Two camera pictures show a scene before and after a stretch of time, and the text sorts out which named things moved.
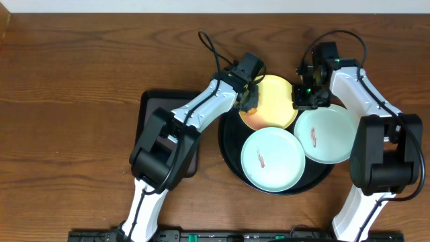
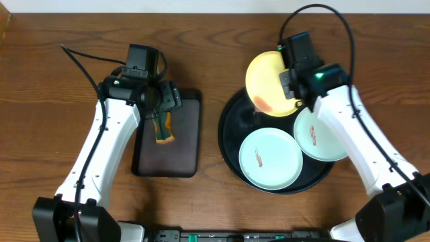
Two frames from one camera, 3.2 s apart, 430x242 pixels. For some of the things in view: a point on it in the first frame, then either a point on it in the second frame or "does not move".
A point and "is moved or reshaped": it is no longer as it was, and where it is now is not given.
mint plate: (326, 133) does not move
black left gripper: (250, 99) → (168, 97)
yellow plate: (275, 107) is moved or reshaped
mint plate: (273, 159) does not move
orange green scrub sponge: (244, 96) is moved or reshaped
